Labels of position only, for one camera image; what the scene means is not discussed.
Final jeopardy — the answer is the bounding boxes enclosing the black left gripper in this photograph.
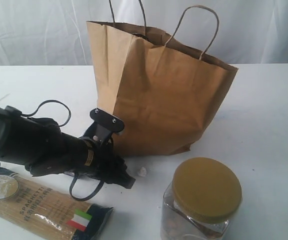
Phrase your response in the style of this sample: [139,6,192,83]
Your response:
[28,124,136,189]

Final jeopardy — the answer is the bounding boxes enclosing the brown paper bag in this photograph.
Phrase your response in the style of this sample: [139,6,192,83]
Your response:
[85,0,239,157]

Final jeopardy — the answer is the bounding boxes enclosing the clear jar with yellow lid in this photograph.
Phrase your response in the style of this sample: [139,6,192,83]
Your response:
[160,157,243,240]

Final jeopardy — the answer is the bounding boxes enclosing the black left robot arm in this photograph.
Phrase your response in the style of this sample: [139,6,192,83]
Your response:
[0,106,135,189]

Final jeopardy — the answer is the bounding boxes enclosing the small white crumpled paper ball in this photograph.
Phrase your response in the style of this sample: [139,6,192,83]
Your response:
[137,167,147,178]

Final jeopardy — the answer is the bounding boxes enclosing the spaghetti packet with Italian flag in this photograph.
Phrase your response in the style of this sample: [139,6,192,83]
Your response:
[0,165,114,240]

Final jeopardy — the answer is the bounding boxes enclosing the white backdrop curtain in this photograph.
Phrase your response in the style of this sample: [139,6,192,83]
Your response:
[0,0,288,66]

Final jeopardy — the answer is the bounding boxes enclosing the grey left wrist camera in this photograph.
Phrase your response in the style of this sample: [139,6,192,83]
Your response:
[89,108,125,146]

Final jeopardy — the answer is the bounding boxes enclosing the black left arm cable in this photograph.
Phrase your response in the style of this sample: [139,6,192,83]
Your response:
[18,99,72,128]

